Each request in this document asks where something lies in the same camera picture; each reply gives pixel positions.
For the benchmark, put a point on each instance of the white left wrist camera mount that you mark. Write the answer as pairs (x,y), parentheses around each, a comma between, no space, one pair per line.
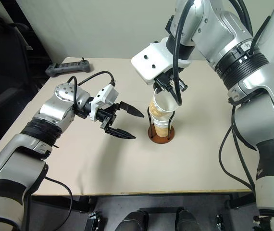
(105,96)

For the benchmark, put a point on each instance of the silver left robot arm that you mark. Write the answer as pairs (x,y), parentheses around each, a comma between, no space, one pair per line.
(7,168)

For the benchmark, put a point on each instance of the black office chair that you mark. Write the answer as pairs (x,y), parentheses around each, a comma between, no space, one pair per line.
(4,72)

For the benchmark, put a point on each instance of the black vertical post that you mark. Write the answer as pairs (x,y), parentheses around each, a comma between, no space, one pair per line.
(33,36)

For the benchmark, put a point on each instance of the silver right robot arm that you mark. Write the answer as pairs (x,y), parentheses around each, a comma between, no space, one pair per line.
(259,120)

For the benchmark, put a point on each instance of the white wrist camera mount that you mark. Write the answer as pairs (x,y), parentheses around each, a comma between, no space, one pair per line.
(151,62)
(105,96)

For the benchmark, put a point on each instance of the dark grey remote controller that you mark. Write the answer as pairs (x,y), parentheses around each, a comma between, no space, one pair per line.
(67,67)

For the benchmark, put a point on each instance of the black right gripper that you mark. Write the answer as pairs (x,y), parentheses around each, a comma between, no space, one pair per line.
(167,80)

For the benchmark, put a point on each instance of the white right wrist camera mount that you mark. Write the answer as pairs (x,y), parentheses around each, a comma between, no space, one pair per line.
(151,62)

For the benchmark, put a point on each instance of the tan paper cup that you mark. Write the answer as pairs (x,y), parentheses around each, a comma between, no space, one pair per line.
(164,103)
(162,121)
(161,132)

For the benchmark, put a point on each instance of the dark rounded shape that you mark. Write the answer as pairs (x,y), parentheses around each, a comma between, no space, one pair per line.
(190,221)
(132,222)

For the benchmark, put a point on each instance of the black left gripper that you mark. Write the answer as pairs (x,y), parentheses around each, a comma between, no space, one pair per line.
(104,115)

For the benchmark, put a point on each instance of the black metal table frame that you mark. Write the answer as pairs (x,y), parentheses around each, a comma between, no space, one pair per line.
(238,202)

